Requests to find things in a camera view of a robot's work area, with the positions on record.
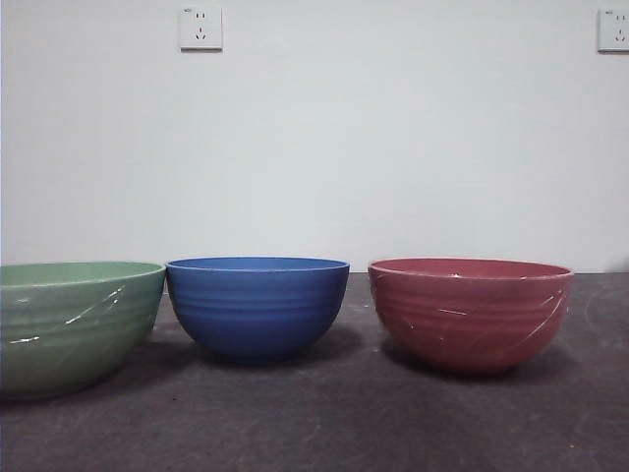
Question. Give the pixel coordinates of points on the red ribbed bowl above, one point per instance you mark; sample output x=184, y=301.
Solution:
x=472, y=324

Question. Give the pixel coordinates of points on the green ribbed bowl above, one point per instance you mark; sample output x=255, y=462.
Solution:
x=69, y=324

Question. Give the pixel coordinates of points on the blue ribbed bowl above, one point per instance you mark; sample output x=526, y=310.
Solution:
x=258, y=314

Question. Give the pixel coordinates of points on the white wall socket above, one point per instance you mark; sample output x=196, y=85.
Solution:
x=201, y=28
x=614, y=30

